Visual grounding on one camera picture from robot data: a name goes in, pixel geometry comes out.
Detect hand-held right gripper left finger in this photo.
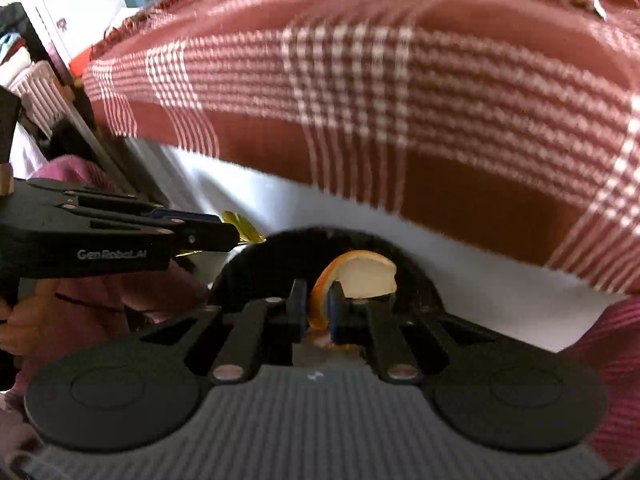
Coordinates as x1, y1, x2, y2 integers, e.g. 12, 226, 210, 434
107, 279, 308, 387

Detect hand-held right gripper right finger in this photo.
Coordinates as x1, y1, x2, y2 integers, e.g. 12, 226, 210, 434
327, 282, 507, 386

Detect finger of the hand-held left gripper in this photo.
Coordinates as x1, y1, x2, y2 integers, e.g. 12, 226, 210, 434
75, 209, 241, 257
27, 180, 224, 226

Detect large orange peel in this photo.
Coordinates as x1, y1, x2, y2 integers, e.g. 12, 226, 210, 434
307, 250, 399, 333

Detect black trash bin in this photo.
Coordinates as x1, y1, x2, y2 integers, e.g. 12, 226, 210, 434
212, 227, 447, 322

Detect person's left hand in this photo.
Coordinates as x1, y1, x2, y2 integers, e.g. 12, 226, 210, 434
0, 285, 57, 361

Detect white radiator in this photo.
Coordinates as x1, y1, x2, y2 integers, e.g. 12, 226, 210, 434
9, 60, 67, 137

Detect red plaid tablecloth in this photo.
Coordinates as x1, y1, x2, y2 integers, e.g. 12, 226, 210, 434
82, 0, 640, 295

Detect person's pink pants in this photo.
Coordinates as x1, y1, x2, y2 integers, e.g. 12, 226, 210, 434
0, 155, 640, 467

